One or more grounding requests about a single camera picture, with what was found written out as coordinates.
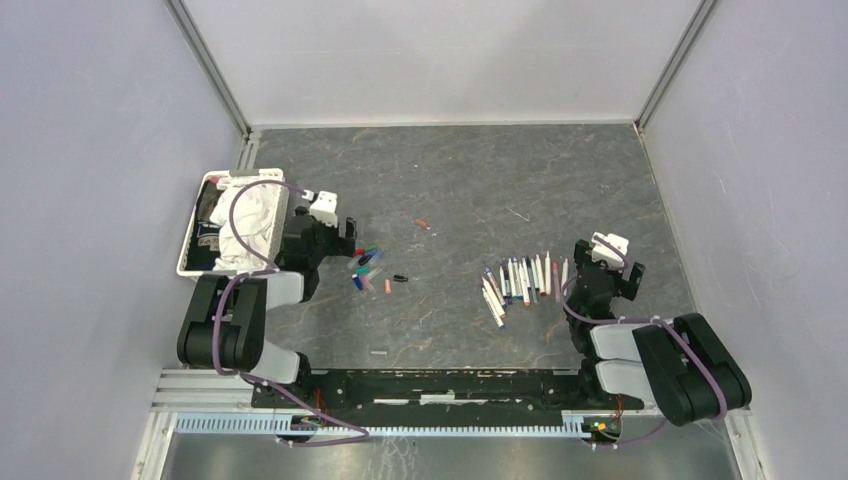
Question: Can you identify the black cap white marker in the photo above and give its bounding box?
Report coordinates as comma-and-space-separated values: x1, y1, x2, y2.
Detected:
534, 253, 547, 297

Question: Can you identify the orange cap white marker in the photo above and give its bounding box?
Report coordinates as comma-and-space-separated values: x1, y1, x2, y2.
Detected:
517, 260, 532, 307

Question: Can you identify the brown cap white marker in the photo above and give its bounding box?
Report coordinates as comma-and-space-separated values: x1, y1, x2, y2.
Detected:
481, 276, 506, 320

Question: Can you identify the red cap pink marker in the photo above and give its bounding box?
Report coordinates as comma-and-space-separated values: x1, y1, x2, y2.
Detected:
551, 262, 562, 303

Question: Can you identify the black gel pen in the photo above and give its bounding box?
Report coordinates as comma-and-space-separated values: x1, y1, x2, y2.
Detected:
507, 258, 521, 301

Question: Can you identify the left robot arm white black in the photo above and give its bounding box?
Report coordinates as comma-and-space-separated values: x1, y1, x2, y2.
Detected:
176, 207, 357, 408

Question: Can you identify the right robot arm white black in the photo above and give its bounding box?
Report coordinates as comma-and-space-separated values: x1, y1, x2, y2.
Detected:
560, 232, 753, 426

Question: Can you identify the white crumpled cloth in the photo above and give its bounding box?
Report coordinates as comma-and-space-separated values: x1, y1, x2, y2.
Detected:
210, 176, 285, 273

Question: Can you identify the white plastic basket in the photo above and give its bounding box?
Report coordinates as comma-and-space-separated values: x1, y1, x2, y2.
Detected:
176, 168, 289, 281

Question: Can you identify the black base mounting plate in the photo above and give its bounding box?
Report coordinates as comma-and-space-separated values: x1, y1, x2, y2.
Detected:
251, 369, 645, 428

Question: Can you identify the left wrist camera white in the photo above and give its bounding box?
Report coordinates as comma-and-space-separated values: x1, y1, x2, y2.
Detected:
309, 191, 339, 228

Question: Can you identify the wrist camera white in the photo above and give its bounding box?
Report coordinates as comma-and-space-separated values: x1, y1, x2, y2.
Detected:
309, 191, 339, 228
590, 232, 629, 270

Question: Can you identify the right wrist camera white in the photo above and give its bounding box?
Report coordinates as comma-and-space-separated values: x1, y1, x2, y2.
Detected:
590, 232, 629, 270

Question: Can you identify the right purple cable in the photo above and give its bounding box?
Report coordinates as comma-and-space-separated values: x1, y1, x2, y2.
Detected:
559, 235, 730, 450

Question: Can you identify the white slotted cable duct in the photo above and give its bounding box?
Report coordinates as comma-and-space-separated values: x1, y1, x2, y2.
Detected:
173, 413, 598, 439

